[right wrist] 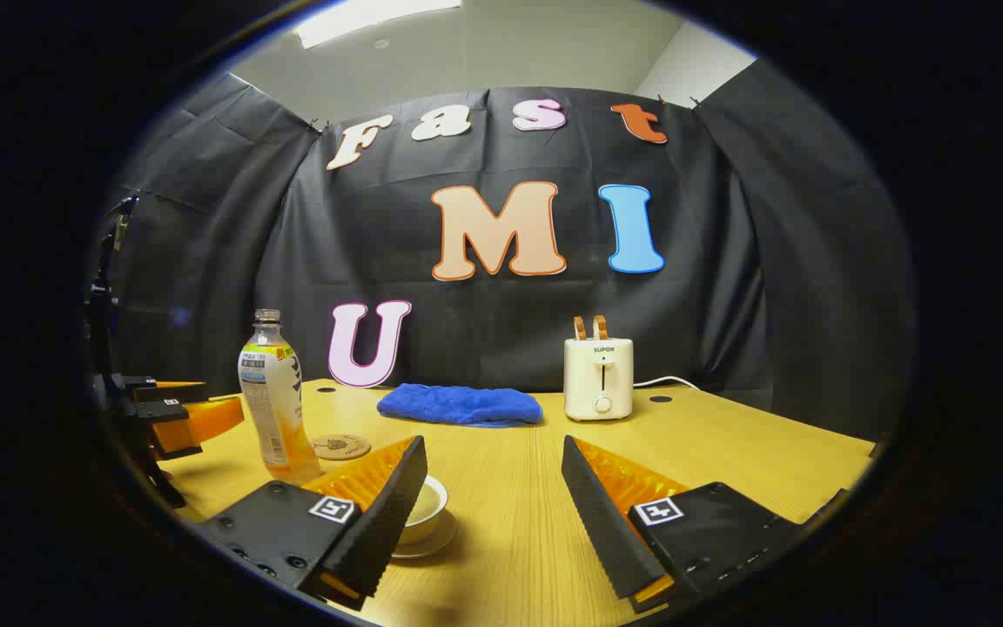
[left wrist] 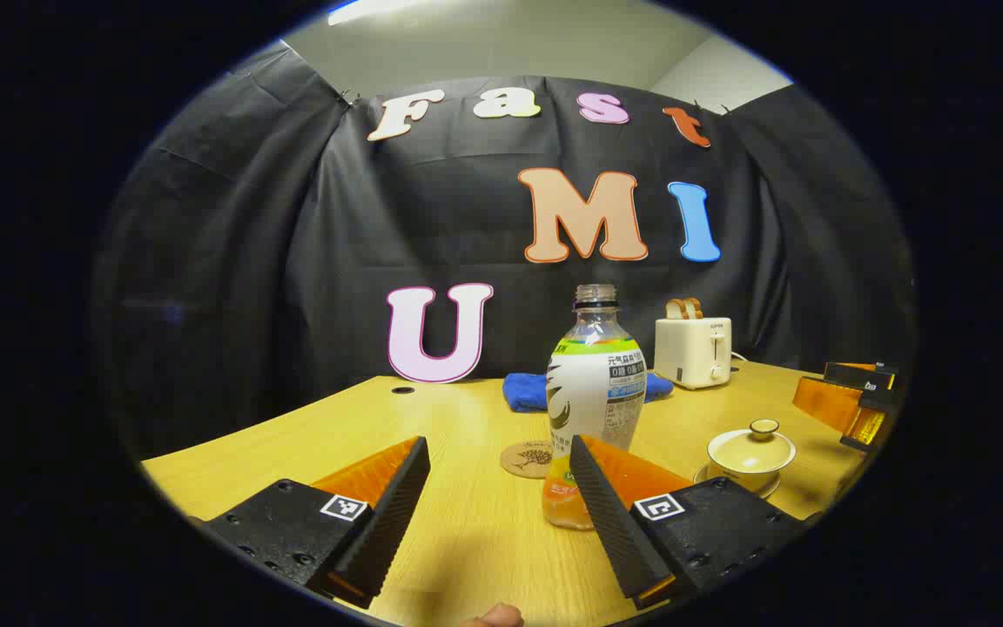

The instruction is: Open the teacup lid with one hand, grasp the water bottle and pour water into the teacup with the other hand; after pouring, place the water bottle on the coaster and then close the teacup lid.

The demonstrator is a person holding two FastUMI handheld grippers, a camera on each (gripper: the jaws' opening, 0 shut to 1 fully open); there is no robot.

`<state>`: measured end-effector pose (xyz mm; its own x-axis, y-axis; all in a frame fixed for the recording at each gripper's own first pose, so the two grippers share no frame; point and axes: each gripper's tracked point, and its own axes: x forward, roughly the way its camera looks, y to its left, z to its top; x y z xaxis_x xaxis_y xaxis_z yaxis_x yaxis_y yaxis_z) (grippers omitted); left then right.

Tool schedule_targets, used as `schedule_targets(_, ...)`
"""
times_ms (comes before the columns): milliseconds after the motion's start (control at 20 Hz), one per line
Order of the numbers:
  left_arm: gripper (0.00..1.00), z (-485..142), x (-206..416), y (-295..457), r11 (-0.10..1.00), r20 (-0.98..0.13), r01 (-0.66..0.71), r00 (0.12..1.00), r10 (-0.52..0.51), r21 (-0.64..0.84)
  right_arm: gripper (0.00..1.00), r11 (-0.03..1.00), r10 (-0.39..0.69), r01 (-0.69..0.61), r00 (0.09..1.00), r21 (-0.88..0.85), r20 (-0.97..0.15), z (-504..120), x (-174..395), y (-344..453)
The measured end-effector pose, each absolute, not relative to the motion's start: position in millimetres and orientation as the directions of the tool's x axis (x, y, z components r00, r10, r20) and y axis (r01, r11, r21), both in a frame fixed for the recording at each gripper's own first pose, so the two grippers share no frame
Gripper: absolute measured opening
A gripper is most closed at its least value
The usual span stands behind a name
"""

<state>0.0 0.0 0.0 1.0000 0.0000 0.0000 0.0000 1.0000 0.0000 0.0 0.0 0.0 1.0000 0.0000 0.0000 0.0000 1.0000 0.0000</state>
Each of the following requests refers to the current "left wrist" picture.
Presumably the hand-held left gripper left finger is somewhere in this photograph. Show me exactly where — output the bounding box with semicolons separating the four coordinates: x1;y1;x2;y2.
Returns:
204;435;433;610

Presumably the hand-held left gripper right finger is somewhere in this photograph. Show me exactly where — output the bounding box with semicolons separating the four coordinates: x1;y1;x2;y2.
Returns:
568;434;809;610

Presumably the round cork coaster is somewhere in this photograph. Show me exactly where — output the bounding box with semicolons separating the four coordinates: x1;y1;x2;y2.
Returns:
501;441;555;480

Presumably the clear labelled water bottle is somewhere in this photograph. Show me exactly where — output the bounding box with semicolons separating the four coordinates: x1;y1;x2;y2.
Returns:
542;284;649;530

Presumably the cream ceramic saucer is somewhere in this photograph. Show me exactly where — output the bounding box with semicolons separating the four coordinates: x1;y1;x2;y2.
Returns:
694;466;783;501

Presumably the cream toaster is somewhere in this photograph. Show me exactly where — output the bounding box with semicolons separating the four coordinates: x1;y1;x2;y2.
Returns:
655;316;733;390

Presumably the blue towel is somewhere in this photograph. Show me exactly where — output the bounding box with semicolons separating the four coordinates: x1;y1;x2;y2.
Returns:
502;372;675;413

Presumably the black backdrop cloth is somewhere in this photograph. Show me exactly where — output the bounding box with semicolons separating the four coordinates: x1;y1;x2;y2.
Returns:
97;39;916;454

